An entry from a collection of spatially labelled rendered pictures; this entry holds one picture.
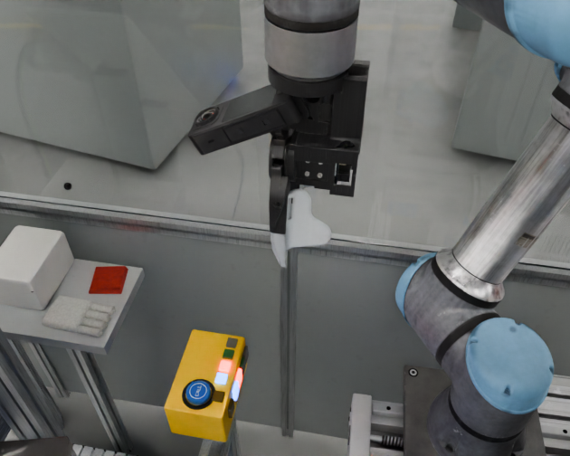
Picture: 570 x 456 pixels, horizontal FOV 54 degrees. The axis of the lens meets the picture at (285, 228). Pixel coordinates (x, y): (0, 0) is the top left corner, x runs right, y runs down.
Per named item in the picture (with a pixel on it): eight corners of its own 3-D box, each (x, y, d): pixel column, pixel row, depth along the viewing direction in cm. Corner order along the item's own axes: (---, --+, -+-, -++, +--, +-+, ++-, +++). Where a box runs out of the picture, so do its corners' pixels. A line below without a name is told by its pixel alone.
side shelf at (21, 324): (14, 257, 147) (11, 249, 145) (145, 275, 142) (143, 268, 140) (-39, 331, 130) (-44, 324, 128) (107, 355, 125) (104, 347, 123)
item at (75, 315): (61, 299, 133) (58, 292, 131) (118, 309, 131) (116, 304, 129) (42, 327, 127) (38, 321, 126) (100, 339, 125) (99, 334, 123)
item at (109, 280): (97, 269, 140) (95, 263, 138) (128, 269, 140) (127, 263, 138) (88, 294, 134) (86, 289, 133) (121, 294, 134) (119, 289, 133)
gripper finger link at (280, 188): (282, 240, 53) (289, 150, 49) (266, 238, 53) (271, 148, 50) (290, 222, 57) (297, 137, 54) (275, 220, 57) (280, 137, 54)
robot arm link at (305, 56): (254, 29, 42) (275, -13, 48) (256, 83, 45) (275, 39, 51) (354, 37, 41) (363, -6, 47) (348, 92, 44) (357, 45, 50)
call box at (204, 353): (198, 359, 109) (192, 327, 101) (248, 367, 107) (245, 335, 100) (171, 437, 97) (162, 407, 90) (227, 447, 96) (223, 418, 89)
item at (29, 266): (18, 251, 144) (4, 221, 136) (77, 260, 142) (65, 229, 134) (-19, 303, 132) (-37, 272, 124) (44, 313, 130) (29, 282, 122)
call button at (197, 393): (191, 383, 94) (189, 377, 93) (213, 386, 93) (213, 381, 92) (184, 404, 91) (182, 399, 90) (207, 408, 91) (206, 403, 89)
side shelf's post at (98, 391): (122, 444, 196) (53, 294, 138) (133, 446, 195) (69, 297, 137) (118, 455, 193) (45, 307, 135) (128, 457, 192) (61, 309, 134)
